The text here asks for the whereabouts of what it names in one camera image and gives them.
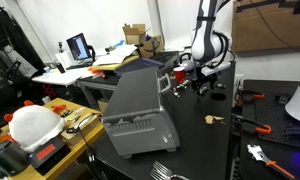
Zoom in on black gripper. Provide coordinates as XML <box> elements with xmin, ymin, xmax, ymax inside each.
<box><xmin>191</xmin><ymin>67</ymin><xmax>220</xmax><ymax>97</ymax></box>

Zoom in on red plastic cup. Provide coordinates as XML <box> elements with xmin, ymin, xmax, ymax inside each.
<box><xmin>172</xmin><ymin>66</ymin><xmax>187</xmax><ymax>84</ymax></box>

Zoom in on large tan paper scrap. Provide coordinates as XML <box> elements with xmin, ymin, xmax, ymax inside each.
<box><xmin>204</xmin><ymin>114</ymin><xmax>225</xmax><ymax>126</ymax></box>

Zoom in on white power strip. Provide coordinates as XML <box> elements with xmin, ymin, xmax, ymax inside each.
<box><xmin>234</xmin><ymin>73</ymin><xmax>245</xmax><ymax>107</ymax></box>

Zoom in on black clamp with orange tip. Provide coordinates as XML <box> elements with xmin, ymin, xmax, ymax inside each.
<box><xmin>235</xmin><ymin>89</ymin><xmax>267</xmax><ymax>103</ymax></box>

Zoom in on cardboard box with black print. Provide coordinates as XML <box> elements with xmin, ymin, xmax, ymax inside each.
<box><xmin>137</xmin><ymin>35</ymin><xmax>165</xmax><ymax>59</ymax></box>

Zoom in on grey toaster oven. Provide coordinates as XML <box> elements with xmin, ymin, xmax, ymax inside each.
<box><xmin>101</xmin><ymin>66</ymin><xmax>182</xmax><ymax>160</ymax></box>

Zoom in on blue plastic bin lid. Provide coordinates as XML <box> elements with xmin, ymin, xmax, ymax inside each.
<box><xmin>114</xmin><ymin>57</ymin><xmax>166</xmax><ymax>77</ymax></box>

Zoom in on black clamp with orange hook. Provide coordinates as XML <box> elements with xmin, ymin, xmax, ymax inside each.
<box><xmin>231</xmin><ymin>113</ymin><xmax>273</xmax><ymax>136</ymax></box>

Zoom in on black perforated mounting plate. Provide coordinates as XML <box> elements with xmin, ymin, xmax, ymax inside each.
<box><xmin>239</xmin><ymin>79</ymin><xmax>300</xmax><ymax>180</ymax></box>

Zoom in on open flap cardboard box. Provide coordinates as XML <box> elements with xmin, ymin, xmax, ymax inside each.
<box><xmin>122</xmin><ymin>23</ymin><xmax>150</xmax><ymax>46</ymax></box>

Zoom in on large cardboard panel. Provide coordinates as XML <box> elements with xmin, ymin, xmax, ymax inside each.
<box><xmin>230</xmin><ymin>0</ymin><xmax>300</xmax><ymax>53</ymax></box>

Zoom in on metal fork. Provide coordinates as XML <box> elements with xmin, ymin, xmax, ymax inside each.
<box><xmin>149</xmin><ymin>160</ymin><xmax>191</xmax><ymax>180</ymax></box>

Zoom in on white paper stack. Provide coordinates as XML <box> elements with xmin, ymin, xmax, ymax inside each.
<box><xmin>92</xmin><ymin>44</ymin><xmax>139</xmax><ymax>66</ymax></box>

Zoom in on yellow foam board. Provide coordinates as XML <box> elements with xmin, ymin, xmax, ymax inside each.
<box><xmin>90</xmin><ymin>54</ymin><xmax>140</xmax><ymax>72</ymax></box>

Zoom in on orange object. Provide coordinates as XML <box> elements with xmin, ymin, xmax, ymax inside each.
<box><xmin>87</xmin><ymin>65</ymin><xmax>108</xmax><ymax>80</ymax></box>

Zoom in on open laptop with bright screen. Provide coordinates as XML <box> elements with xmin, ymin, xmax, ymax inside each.
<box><xmin>65</xmin><ymin>32</ymin><xmax>96</xmax><ymax>68</ymax></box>

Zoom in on wooden table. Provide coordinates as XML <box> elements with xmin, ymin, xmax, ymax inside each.
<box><xmin>0</xmin><ymin>97</ymin><xmax>107</xmax><ymax>180</ymax></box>

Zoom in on tan flat box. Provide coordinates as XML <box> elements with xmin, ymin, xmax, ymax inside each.
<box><xmin>60</xmin><ymin>113</ymin><xmax>102</xmax><ymax>146</ymax></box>

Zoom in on white container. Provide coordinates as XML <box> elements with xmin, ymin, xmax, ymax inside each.
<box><xmin>54</xmin><ymin>49</ymin><xmax>74</xmax><ymax>69</ymax></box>

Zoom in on long white table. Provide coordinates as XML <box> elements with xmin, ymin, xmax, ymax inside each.
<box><xmin>31</xmin><ymin>64</ymin><xmax>94</xmax><ymax>88</ymax></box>

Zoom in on small orange toy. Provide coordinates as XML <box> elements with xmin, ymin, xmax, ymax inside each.
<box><xmin>51</xmin><ymin>104</ymin><xmax>68</xmax><ymax>115</ymax></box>

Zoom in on red object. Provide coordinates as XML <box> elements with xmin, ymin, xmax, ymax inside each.
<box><xmin>42</xmin><ymin>83</ymin><xmax>57</xmax><ymax>100</ymax></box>

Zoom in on black scale with orange panel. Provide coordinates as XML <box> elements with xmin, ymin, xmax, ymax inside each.
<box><xmin>27</xmin><ymin>135</ymin><xmax>73</xmax><ymax>177</ymax></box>

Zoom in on white plush with orange ears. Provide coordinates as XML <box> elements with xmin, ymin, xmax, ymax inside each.
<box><xmin>3</xmin><ymin>99</ymin><xmax>67</xmax><ymax>154</ymax></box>

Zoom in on black hanging coat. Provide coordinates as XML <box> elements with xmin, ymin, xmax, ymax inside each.
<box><xmin>0</xmin><ymin>0</ymin><xmax>47</xmax><ymax>79</ymax></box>

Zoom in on black round pot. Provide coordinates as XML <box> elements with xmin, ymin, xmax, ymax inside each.
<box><xmin>0</xmin><ymin>139</ymin><xmax>31</xmax><ymax>178</ymax></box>

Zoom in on wrist camera on white mount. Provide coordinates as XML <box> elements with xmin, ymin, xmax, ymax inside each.
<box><xmin>201</xmin><ymin>61</ymin><xmax>232</xmax><ymax>77</ymax></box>

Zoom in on grey kettle with black handle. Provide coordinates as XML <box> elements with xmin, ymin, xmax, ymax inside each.
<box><xmin>179</xmin><ymin>52</ymin><xmax>195</xmax><ymax>73</ymax></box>

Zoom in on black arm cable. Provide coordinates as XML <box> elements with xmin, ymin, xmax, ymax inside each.
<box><xmin>216</xmin><ymin>31</ymin><xmax>236</xmax><ymax>68</ymax></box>

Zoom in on silver clamp with orange handle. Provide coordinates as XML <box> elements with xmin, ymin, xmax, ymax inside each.
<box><xmin>246</xmin><ymin>143</ymin><xmax>296</xmax><ymax>180</ymax></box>

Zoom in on aluminium frame table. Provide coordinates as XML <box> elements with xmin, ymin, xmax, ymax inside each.
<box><xmin>77</xmin><ymin>74</ymin><xmax>122</xmax><ymax>111</ymax></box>

